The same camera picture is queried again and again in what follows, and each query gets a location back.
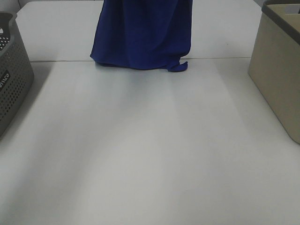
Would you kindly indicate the beige plastic storage bin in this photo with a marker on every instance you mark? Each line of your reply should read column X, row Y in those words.
column 275, row 62

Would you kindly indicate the blue microfibre towel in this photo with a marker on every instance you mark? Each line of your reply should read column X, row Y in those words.
column 143, row 34

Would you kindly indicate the grey perforated plastic basket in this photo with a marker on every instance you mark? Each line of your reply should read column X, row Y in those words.
column 16, row 73

